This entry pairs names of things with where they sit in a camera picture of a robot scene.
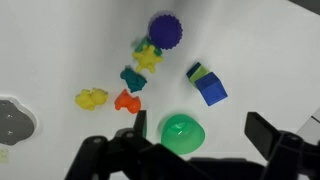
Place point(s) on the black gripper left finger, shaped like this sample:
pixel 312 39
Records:
pixel 115 151

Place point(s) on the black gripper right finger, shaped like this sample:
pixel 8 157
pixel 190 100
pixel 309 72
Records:
pixel 266 133

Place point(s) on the blue cube block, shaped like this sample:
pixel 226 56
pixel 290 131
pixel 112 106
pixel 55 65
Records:
pixel 211 89

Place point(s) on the green translucent bowl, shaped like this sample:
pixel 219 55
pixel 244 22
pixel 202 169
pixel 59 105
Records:
pixel 182 133

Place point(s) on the lime green block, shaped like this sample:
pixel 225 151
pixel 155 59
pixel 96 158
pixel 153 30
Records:
pixel 199 75

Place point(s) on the dark blue block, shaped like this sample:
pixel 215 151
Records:
pixel 192 69

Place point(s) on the yellow animal toy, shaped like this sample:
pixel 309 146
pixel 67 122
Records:
pixel 90 98

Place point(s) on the yellow spiky star toy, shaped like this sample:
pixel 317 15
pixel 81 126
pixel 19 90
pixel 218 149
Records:
pixel 147 59

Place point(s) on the grey metal mounting plate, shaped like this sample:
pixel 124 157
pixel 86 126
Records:
pixel 13 123

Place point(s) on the pale yellow sticky note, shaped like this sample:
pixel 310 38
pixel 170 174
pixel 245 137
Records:
pixel 3 155

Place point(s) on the purple spiky ball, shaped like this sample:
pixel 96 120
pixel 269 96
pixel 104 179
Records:
pixel 165 30

